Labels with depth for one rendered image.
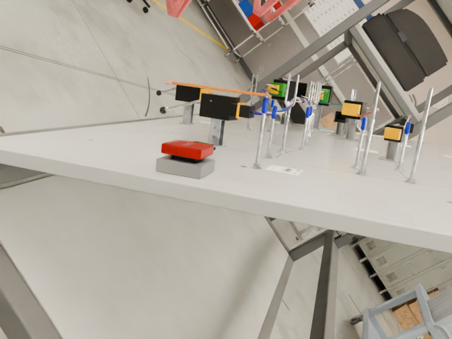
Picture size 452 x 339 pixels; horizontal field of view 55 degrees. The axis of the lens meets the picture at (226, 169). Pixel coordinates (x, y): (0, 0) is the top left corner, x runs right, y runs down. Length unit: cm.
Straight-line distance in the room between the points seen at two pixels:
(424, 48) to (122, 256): 132
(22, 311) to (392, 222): 47
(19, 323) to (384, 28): 150
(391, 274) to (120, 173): 744
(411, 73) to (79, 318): 142
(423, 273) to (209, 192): 744
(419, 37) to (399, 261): 626
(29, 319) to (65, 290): 8
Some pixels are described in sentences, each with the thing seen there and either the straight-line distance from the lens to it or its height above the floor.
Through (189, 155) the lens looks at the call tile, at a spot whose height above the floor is 110.
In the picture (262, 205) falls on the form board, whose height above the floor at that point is 115.
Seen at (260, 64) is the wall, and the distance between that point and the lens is 854.
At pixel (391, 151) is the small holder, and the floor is 130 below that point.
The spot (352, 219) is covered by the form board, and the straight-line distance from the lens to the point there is 44.
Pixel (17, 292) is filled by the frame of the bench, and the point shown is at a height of 80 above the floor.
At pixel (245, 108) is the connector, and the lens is 73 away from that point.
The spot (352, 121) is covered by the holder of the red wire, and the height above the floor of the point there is 126.
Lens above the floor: 128
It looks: 18 degrees down
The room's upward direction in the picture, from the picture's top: 56 degrees clockwise
